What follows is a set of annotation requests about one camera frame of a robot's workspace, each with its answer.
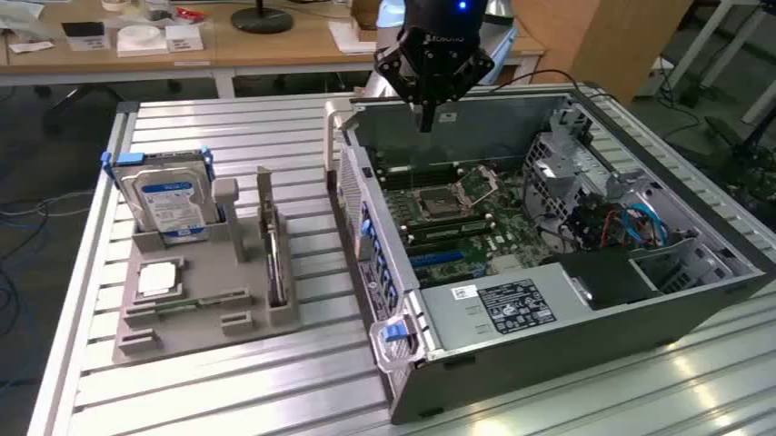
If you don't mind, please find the small paper card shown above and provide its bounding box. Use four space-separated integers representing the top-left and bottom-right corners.
7 40 58 55

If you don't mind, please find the blue expansion slot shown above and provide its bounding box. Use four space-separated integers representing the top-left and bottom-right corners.
409 248 469 268

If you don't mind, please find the white box with label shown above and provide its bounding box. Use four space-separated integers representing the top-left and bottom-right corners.
165 24 205 54

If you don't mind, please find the grey printed parts rack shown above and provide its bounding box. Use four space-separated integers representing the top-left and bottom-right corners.
113 176 305 364

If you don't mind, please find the black power cable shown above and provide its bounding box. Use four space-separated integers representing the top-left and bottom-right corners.
481 67 612 94

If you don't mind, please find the white box with round hole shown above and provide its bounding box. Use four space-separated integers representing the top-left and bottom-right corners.
115 24 172 58

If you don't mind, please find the black and white box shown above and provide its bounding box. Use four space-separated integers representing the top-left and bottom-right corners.
59 21 114 53

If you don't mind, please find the clear plastic bag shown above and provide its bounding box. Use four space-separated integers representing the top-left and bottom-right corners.
0 7 51 43

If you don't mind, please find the grey power supply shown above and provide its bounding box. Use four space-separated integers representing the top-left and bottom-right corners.
417 263 595 361

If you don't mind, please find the hard disk with blue carrier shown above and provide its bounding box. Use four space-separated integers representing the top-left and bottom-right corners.
101 144 217 247

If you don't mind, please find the black office chair base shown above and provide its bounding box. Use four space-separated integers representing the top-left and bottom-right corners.
34 81 126 135

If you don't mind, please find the white paper stack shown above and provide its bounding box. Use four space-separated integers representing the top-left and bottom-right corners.
327 19 381 56

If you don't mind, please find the black plastic shroud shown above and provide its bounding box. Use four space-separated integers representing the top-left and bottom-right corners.
543 249 663 311

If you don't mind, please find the wooden cabinet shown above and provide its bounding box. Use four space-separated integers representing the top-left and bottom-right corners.
512 0 696 104

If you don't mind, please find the graphics card with metal bracket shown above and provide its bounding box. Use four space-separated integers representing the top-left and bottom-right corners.
254 165 294 311

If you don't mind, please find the green motherboard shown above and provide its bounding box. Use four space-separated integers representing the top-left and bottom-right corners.
369 152 547 287

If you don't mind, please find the wooden desk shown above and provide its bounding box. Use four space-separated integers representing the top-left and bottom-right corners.
0 0 547 88

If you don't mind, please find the green RAM stick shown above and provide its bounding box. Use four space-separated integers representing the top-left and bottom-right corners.
137 293 250 315

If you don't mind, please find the black round lamp base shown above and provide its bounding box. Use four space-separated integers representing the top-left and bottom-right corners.
230 0 297 35

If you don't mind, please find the red wire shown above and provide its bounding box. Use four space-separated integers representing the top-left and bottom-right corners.
602 203 627 249

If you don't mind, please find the blue wire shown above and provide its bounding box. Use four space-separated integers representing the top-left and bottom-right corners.
626 203 671 249

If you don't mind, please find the open grey PC case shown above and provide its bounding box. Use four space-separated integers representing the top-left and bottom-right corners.
324 81 776 426

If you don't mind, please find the dark RAM stick with labels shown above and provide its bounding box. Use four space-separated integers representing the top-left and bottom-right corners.
400 220 493 240

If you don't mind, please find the white desk frame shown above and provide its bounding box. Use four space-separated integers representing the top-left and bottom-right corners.
664 0 776 124

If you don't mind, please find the metal socket cover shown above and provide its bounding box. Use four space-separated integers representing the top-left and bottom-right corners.
453 164 507 202

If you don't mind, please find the CPU socket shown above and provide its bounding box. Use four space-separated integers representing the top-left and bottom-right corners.
415 184 469 224

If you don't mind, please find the perforated metal disk bay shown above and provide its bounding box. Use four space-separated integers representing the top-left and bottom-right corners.
520 131 612 228

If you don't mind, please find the black wire bundle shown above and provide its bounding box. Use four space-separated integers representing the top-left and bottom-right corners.
538 199 608 256

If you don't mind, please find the silver CPU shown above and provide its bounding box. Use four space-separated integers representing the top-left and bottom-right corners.
138 264 182 297

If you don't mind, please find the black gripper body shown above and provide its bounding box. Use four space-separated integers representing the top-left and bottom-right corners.
401 0 488 102

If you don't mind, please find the cardboard box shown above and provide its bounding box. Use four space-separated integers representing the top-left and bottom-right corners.
349 0 385 31

